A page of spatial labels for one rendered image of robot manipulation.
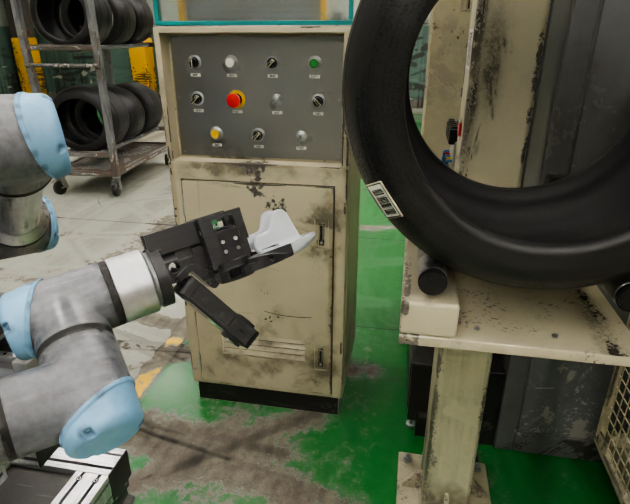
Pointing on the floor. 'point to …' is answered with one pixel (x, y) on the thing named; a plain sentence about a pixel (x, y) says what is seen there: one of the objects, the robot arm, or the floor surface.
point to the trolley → (97, 132)
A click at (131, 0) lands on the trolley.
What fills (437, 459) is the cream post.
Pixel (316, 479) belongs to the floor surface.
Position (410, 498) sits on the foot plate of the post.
